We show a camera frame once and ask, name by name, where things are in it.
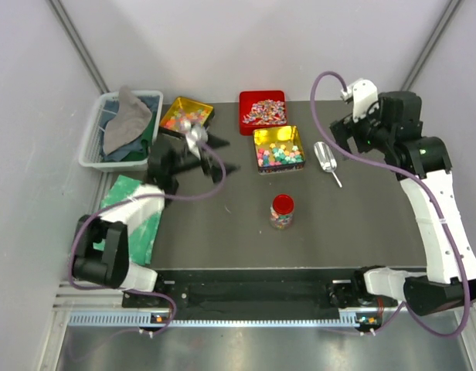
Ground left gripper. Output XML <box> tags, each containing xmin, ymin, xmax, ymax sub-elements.
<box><xmin>168</xmin><ymin>132</ymin><xmax>240</xmax><ymax>183</ymax></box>

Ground silver metal scoop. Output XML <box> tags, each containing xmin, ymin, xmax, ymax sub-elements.
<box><xmin>314</xmin><ymin>141</ymin><xmax>342</xmax><ymax>188</ymax></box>

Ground gold tin of gummy candies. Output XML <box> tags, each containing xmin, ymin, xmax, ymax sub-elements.
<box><xmin>158</xmin><ymin>96</ymin><xmax>215</xmax><ymax>138</ymax></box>

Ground red tin of lollipop candies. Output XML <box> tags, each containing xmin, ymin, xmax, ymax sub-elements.
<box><xmin>239</xmin><ymin>90</ymin><xmax>287</xmax><ymax>136</ymax></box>

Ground patterned tin of pastel candies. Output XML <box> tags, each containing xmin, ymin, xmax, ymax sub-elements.
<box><xmin>253</xmin><ymin>125</ymin><xmax>306</xmax><ymax>175</ymax></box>

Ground red jar lid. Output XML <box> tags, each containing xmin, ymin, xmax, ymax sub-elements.
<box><xmin>271</xmin><ymin>194</ymin><xmax>294</xmax><ymax>215</ymax></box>

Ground clear plastic jar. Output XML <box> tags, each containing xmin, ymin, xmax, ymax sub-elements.
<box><xmin>270</xmin><ymin>205</ymin><xmax>294</xmax><ymax>230</ymax></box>

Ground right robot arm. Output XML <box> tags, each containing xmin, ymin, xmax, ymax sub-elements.
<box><xmin>330</xmin><ymin>91</ymin><xmax>476</xmax><ymax>316</ymax></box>

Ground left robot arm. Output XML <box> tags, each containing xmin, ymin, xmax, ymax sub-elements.
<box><xmin>68</xmin><ymin>128</ymin><xmax>238</xmax><ymax>307</ymax></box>

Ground blue green cloths in basket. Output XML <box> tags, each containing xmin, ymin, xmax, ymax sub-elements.
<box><xmin>98</xmin><ymin>96</ymin><xmax>160</xmax><ymax>162</ymax></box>

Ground grey cloth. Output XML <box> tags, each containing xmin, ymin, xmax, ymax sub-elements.
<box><xmin>103</xmin><ymin>86</ymin><xmax>152</xmax><ymax>155</ymax></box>

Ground white plastic basket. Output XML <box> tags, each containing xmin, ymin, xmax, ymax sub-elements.
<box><xmin>78</xmin><ymin>90</ymin><xmax>164</xmax><ymax>172</ymax></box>

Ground green white patterned cloth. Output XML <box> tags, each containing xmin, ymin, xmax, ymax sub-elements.
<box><xmin>100</xmin><ymin>175</ymin><xmax>162</xmax><ymax>266</ymax></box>

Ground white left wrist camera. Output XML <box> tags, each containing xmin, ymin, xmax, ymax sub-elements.
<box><xmin>181</xmin><ymin>120</ymin><xmax>208</xmax><ymax>158</ymax></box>

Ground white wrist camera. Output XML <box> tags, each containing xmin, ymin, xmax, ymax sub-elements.
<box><xmin>181</xmin><ymin>120</ymin><xmax>208</xmax><ymax>158</ymax></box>
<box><xmin>341</xmin><ymin>79</ymin><xmax>379</xmax><ymax>123</ymax></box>

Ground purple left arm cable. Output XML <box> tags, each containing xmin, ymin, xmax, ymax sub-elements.
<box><xmin>67</xmin><ymin>142</ymin><xmax>227</xmax><ymax>337</ymax></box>

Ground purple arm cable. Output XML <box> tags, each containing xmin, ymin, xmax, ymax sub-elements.
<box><xmin>310</xmin><ymin>71</ymin><xmax>473</xmax><ymax>339</ymax></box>
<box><xmin>67</xmin><ymin>142</ymin><xmax>227</xmax><ymax>337</ymax></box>

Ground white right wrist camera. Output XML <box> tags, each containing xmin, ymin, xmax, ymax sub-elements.
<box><xmin>341</xmin><ymin>79</ymin><xmax>379</xmax><ymax>123</ymax></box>

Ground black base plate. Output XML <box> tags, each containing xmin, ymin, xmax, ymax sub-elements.
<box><xmin>121</xmin><ymin>280</ymin><xmax>397</xmax><ymax>310</ymax></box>

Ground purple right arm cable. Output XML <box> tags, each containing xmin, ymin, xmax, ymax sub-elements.
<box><xmin>310</xmin><ymin>71</ymin><xmax>473</xmax><ymax>339</ymax></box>

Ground grey slotted cable duct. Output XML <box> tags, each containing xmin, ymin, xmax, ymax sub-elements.
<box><xmin>67</xmin><ymin>311</ymin><xmax>382</xmax><ymax>328</ymax></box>

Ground aluminium rail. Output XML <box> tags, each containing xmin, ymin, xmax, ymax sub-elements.
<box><xmin>52</xmin><ymin>280</ymin><xmax>476</xmax><ymax>312</ymax></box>

